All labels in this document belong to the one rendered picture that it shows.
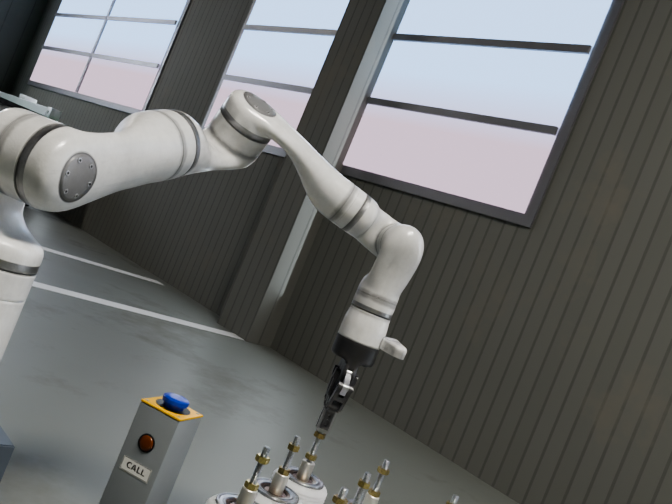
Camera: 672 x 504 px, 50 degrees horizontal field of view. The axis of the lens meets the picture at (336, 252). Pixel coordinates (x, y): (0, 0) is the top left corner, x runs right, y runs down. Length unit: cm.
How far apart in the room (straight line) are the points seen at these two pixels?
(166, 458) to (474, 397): 216
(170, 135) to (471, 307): 241
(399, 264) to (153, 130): 45
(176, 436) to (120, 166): 42
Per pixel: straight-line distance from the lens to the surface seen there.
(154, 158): 90
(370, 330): 116
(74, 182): 79
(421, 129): 368
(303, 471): 123
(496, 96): 350
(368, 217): 115
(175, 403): 109
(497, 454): 304
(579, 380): 291
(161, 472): 110
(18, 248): 80
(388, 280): 116
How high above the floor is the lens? 62
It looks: level
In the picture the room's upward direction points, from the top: 22 degrees clockwise
